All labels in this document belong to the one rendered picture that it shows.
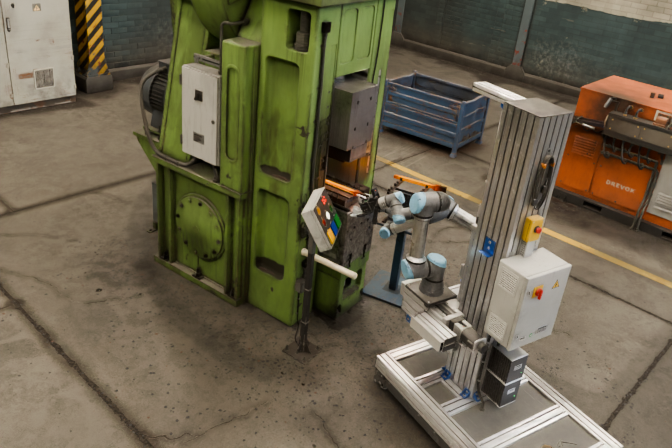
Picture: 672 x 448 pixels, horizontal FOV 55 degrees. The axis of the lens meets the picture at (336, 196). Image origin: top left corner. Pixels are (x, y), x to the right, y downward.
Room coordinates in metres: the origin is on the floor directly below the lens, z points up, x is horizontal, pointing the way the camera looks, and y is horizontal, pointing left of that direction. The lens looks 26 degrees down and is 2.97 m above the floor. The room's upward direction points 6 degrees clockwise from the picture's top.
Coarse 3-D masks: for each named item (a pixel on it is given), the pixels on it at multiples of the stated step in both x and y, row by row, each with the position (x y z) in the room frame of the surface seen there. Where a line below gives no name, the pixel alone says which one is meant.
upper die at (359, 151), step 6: (366, 144) 4.14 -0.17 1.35; (330, 150) 4.07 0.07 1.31; (336, 150) 4.04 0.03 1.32; (342, 150) 4.02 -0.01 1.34; (348, 150) 3.99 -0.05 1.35; (354, 150) 4.02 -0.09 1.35; (360, 150) 4.08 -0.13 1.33; (336, 156) 4.04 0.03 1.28; (342, 156) 4.02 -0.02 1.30; (348, 156) 3.99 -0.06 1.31; (354, 156) 4.03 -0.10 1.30; (360, 156) 4.09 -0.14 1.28
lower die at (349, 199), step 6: (330, 180) 4.27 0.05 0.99; (330, 186) 4.17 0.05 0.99; (348, 186) 4.20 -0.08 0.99; (330, 192) 4.09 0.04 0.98; (336, 192) 4.08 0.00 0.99; (342, 192) 4.09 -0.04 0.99; (348, 192) 4.09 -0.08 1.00; (330, 198) 4.05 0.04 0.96; (336, 198) 4.02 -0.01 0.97; (342, 198) 4.02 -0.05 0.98; (348, 198) 4.02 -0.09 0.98; (354, 198) 4.08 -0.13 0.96; (342, 204) 3.99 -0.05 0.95; (348, 204) 4.02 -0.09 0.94
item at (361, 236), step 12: (348, 216) 3.93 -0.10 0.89; (372, 216) 4.20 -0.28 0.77; (348, 228) 3.94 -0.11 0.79; (360, 228) 4.08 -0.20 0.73; (372, 228) 4.22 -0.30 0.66; (336, 240) 4.00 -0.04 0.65; (348, 240) 3.96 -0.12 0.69; (360, 240) 4.10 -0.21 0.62; (324, 252) 4.03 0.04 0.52; (336, 252) 3.99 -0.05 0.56; (348, 252) 3.97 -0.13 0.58; (360, 252) 4.12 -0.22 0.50
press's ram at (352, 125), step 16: (352, 80) 4.22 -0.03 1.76; (336, 96) 4.01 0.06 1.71; (352, 96) 3.94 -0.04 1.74; (368, 96) 4.10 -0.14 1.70; (336, 112) 4.00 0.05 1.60; (352, 112) 3.96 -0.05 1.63; (368, 112) 4.12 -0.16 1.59; (336, 128) 3.99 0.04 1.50; (352, 128) 3.97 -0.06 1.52; (368, 128) 4.14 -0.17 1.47; (336, 144) 3.99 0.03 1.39; (352, 144) 3.99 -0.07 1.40
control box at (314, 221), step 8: (320, 192) 3.63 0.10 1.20; (312, 200) 3.54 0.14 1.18; (320, 200) 3.55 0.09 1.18; (328, 200) 3.67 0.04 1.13; (304, 208) 3.46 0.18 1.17; (312, 208) 3.40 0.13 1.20; (320, 208) 3.49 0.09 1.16; (328, 208) 3.61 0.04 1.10; (304, 216) 3.39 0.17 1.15; (312, 216) 3.38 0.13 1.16; (320, 216) 3.44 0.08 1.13; (312, 224) 3.38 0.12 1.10; (320, 224) 3.38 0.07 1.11; (328, 224) 3.49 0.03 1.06; (312, 232) 3.38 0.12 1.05; (320, 232) 3.37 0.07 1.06; (320, 240) 3.37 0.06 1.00; (328, 240) 3.37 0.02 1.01; (320, 248) 3.37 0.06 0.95; (328, 248) 3.36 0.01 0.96
